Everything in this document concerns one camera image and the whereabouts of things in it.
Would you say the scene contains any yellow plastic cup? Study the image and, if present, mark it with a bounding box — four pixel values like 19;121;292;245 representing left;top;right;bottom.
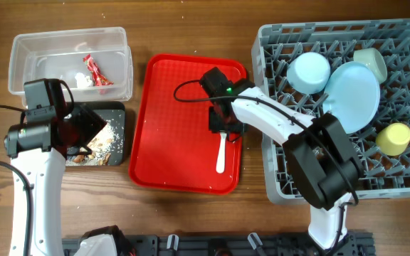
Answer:
375;123;410;156

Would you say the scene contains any red serving tray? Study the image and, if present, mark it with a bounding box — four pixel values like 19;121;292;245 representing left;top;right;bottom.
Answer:
128;53;248;195

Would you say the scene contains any red snack wrapper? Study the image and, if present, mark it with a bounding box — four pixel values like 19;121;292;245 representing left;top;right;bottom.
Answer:
83;54;114;86

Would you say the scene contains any white plastic spoon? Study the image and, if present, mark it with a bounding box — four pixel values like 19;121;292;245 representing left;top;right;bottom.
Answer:
216;133;227;174

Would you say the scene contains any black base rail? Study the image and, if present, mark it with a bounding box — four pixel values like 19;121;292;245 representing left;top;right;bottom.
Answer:
62;231;377;256

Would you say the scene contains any left black cable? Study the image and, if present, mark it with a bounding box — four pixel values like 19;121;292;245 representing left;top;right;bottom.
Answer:
0;104;35;256

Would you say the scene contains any clear plastic bin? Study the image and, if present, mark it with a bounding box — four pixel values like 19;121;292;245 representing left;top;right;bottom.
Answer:
8;27;133;107

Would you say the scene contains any black plastic bin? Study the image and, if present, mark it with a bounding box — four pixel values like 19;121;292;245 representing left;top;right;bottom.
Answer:
85;102;125;148

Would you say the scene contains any mint green bowl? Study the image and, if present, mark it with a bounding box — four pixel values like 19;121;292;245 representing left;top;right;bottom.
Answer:
353;48;388;84

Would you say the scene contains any white crumpled tissue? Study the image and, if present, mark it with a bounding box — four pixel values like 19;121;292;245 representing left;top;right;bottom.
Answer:
75;73;94;89

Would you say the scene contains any black cable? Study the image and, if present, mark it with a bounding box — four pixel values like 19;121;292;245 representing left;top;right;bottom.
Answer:
172;79;361;250
0;104;35;256

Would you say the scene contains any right black cable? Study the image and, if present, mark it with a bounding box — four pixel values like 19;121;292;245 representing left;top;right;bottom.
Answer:
172;79;361;250

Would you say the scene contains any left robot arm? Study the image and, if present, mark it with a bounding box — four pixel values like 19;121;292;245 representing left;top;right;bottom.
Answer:
5;103;107;255

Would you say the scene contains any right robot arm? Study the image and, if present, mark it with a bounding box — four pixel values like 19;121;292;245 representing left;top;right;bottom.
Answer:
200;79;364;253

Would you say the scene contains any blue bowl with food scraps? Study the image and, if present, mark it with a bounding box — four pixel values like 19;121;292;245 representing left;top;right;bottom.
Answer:
287;52;331;95

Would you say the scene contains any grey dishwasher rack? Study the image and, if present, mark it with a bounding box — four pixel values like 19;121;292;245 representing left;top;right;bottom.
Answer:
251;18;410;199

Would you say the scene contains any light blue plate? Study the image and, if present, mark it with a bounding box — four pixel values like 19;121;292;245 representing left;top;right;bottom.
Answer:
322;61;380;134

